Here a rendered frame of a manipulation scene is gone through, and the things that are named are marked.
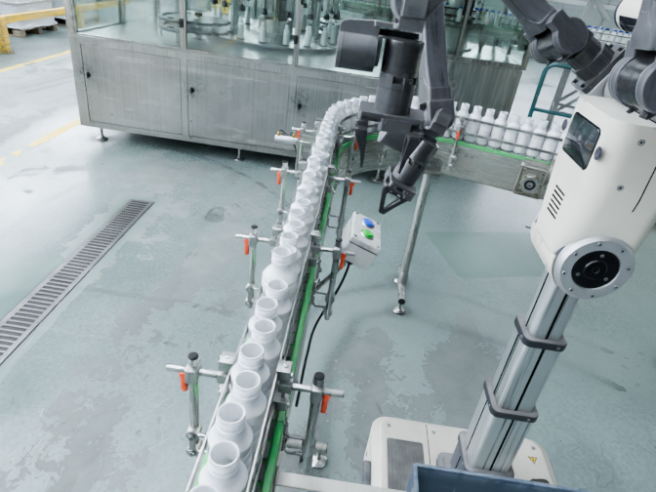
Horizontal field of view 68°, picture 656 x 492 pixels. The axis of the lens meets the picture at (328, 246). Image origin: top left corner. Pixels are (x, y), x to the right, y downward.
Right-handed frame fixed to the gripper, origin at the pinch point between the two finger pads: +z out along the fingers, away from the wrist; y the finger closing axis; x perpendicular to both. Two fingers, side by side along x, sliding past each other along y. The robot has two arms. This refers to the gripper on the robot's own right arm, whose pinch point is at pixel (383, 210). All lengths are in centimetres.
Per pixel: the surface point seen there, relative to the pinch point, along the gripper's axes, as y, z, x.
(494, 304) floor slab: -143, 79, 127
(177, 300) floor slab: -100, 142, -44
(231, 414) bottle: 62, 11, -18
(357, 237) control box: 3.5, 7.8, -2.3
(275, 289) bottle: 32.5, 10.6, -17.0
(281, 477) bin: 56, 28, -3
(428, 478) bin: 51, 21, 21
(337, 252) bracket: 5.6, 12.7, -5.1
